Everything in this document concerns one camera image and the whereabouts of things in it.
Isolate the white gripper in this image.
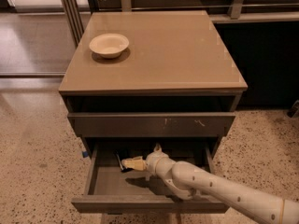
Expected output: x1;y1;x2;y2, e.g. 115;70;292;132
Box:
121;143;175;176

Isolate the white paper bowl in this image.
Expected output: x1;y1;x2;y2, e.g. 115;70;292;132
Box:
89;34;129;59

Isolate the metal railing frame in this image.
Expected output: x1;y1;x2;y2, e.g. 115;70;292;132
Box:
61;0;299;41

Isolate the blue tape piece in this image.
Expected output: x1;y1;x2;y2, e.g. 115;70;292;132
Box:
82;151;89;158

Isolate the grey drawer cabinet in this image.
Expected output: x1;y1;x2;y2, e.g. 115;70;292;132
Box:
59;11;247;153

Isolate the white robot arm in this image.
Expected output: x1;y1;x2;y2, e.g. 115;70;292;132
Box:
121;144;299;224

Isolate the closed top drawer front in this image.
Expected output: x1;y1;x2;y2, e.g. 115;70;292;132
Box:
68;112;235;138

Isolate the open middle drawer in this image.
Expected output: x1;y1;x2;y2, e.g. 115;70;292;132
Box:
72;142;228;214

